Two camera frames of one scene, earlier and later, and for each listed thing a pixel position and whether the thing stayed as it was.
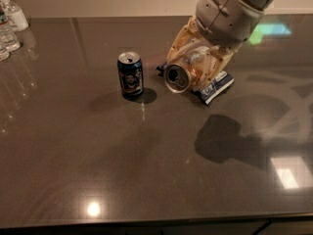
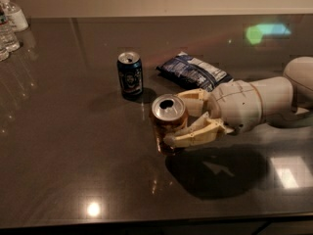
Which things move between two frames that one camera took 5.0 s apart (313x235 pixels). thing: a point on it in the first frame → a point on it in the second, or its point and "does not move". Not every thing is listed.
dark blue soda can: (131, 74) does not move
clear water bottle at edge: (4, 50) does not move
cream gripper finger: (218, 59) → (195, 101)
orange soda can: (181, 76) → (168, 114)
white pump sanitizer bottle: (15, 15) does not move
